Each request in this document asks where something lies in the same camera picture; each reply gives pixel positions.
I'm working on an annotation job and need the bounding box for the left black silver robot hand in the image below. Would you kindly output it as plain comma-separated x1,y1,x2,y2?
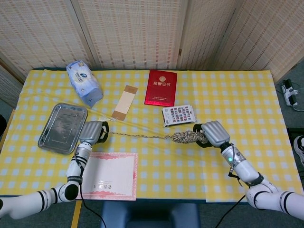
79,120,110,144

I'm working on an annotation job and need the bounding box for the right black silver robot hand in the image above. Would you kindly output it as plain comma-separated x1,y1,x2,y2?
192,120,231,149

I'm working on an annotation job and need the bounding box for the braided beige black rope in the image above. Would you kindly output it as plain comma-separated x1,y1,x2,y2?
108,129,210,144

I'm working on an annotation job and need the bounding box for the silver metal tray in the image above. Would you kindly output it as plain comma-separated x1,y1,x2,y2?
37,102,89,155

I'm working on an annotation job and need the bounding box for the yellow white checked tablecloth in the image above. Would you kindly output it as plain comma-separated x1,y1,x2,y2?
0,68,304,203

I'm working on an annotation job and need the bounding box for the white box with colourful squares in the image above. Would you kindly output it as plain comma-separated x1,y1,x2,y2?
161,104,198,128

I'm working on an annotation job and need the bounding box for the certificate paper with pink border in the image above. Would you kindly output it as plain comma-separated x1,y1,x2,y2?
75,152,139,201

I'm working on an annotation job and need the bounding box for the beige bookmark with tassel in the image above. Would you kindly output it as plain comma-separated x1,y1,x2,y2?
99,85,139,124

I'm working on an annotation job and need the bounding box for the blue tissue pack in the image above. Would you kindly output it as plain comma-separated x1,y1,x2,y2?
66,60,104,109

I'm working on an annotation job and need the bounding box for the red certificate folder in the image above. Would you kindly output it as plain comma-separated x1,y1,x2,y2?
144,69,178,107

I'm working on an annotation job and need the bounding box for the white power strip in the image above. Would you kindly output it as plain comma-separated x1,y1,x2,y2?
281,79,300,107

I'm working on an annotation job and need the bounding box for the white black sneaker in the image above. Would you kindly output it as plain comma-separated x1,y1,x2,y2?
293,135,304,167

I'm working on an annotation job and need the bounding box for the black bulky object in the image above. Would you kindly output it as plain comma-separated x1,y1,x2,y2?
0,114,8,138

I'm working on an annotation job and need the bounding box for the woven beige screen panel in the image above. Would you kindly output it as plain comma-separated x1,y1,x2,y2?
0,0,97,80
178,0,239,71
213,0,304,83
71,0,190,71

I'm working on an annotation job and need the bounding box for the dark blue seat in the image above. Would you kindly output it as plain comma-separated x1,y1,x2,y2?
99,201,201,228

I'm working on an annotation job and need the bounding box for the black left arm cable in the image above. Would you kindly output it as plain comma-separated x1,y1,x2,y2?
74,152,107,228

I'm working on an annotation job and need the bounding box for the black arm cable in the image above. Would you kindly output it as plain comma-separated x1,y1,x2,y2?
218,194,247,228
74,152,107,228

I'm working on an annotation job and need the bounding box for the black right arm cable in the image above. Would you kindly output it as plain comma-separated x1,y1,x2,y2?
218,194,247,228

